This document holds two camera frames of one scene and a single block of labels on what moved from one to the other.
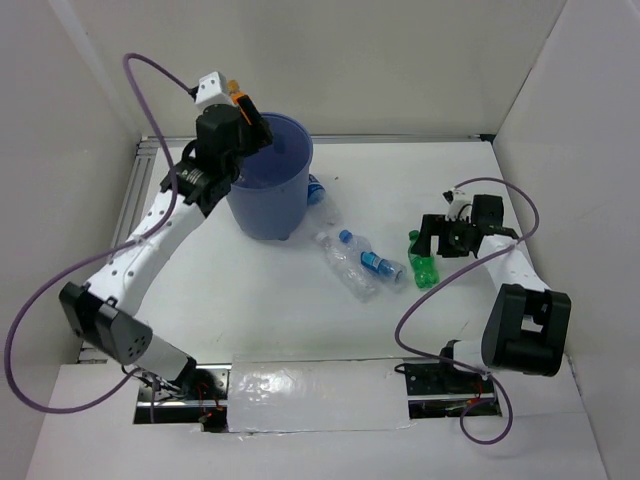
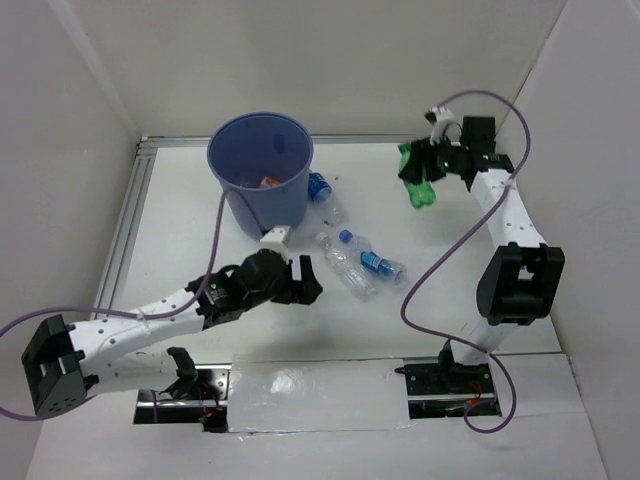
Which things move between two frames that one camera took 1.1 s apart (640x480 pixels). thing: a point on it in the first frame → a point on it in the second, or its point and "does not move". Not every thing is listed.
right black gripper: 436,225 → 424,152
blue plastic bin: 269,197 does not move
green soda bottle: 426,268 → 420,194
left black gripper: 259,133 → 309,284
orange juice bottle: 234,91 → 268,182
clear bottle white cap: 348,270 does not move
